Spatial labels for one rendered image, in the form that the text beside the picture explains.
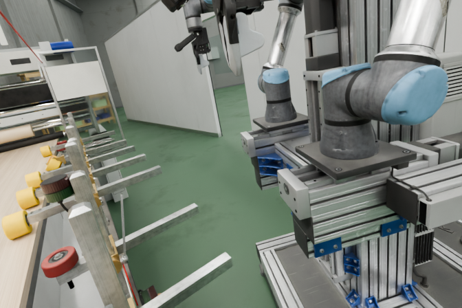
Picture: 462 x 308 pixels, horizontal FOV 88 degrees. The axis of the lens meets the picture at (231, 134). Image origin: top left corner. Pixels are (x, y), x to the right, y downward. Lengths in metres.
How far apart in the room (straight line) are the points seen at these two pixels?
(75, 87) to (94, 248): 2.55
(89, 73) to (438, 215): 2.90
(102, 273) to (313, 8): 0.90
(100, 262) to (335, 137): 0.59
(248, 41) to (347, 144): 0.41
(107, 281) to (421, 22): 0.76
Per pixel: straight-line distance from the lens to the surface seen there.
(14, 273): 0.92
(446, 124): 1.12
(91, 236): 0.51
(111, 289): 0.57
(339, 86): 0.66
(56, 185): 0.72
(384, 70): 0.58
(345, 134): 0.68
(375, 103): 0.58
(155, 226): 0.88
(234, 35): 0.38
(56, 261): 0.86
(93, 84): 2.99
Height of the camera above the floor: 1.32
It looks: 16 degrees down
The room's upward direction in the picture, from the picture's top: 10 degrees counter-clockwise
